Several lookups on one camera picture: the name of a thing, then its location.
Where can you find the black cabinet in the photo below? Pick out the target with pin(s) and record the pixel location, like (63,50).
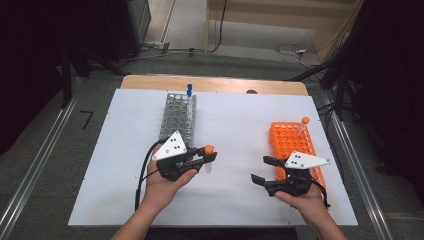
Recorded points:
(123,26)

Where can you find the person's right hand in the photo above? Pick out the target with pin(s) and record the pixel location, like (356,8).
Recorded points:
(310,203)

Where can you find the person's left hand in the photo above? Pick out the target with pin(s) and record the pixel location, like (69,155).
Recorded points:
(163,190)

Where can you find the dark round table grommet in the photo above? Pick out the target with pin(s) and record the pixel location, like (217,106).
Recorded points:
(251,91)

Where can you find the black stand leg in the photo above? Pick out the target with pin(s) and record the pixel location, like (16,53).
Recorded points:
(66,80)

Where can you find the white table board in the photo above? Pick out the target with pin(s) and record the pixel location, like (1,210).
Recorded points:
(233,133)

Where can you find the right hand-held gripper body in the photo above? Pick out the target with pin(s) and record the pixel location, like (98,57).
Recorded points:
(300,161)

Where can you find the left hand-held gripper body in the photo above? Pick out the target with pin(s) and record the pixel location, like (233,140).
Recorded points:
(171,148)

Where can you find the dark curtain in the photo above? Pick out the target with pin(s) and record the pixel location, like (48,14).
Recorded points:
(30,66)
(393,83)

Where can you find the silver metal test tube rack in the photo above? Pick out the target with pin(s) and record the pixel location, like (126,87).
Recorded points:
(176,115)

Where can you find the black tripod stand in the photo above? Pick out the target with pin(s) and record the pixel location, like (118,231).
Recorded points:
(340,86)

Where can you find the blue-capped clear tube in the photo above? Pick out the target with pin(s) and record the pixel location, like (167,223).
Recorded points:
(189,86)
(189,93)

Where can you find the orange plastic test tube rack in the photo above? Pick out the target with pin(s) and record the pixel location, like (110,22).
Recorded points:
(286,140)

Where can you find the orange-capped clear tube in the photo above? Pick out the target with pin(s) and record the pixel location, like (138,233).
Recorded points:
(305,120)
(209,149)

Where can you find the metal floor rail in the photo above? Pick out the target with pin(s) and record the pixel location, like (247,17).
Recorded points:
(363,186)
(36,160)

